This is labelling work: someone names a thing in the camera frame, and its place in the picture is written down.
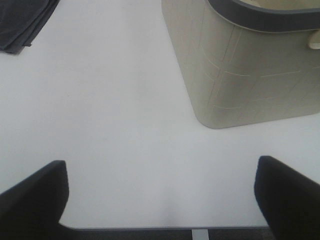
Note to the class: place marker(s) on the grey metal table leg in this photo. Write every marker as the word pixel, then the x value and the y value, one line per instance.
pixel 200 234

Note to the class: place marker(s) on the dark grey folded towel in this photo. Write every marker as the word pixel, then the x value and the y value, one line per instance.
pixel 21 21

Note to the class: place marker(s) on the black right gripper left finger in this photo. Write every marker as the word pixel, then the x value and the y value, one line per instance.
pixel 31 210

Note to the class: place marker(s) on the beige basket with grey rim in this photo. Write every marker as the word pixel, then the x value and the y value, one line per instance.
pixel 247 61

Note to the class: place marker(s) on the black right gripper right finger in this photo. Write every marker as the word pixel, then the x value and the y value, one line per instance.
pixel 288 200

